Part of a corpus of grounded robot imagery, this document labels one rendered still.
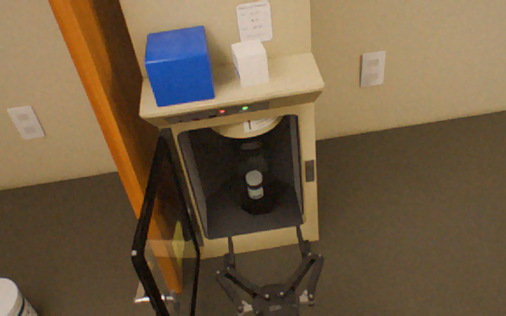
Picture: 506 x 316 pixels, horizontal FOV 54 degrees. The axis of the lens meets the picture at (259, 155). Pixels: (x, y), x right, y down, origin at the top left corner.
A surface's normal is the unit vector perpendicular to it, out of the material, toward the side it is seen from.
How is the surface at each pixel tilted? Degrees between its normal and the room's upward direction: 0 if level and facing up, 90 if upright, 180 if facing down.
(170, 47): 0
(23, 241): 0
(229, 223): 0
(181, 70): 90
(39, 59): 90
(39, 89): 90
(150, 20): 90
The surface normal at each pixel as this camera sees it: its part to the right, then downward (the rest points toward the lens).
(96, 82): 0.12, 0.66
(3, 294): -0.11, -0.74
